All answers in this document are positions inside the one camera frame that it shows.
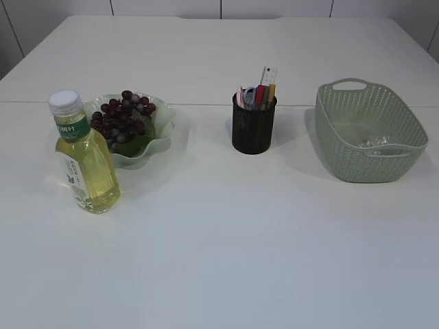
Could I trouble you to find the pink purple safety scissors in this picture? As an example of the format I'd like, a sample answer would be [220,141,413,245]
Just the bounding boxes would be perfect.
[236,86,245,108]

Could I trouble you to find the blue safety scissors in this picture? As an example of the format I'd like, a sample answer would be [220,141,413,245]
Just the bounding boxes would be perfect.
[243,86,257,110]

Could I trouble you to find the red glitter marker pen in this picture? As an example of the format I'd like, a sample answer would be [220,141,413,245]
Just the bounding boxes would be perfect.
[254,85,265,110]

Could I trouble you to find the gold glitter marker pen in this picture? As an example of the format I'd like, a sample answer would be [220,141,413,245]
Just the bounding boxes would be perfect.
[268,84,276,103]

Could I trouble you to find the clear plastic ruler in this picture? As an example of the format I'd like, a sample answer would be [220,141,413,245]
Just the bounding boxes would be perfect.
[259,66,278,86]

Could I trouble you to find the purple artificial grape bunch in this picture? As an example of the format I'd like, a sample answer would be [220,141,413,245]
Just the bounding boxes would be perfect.
[90,90,156,158]

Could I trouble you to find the yellow tea drink bottle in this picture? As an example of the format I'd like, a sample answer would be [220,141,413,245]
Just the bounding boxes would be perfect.
[48,90,121,214]

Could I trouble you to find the clear plastic sheet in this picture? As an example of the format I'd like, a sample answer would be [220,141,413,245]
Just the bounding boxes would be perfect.
[357,135,392,156]

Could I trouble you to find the blue glitter marker pen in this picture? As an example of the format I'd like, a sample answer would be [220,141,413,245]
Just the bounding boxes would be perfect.
[261,86,270,110]

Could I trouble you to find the black mesh pen holder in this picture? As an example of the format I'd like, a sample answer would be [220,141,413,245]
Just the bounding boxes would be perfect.
[231,94,277,155]

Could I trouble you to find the green plastic woven basket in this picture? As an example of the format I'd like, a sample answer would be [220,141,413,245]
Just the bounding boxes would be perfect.
[315,78,429,184]

